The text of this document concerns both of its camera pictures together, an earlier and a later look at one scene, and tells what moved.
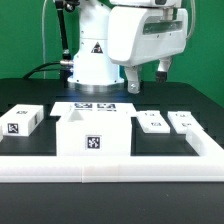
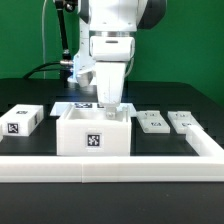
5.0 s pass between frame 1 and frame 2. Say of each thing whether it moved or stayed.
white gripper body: moved
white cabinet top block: stayed
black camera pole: stayed
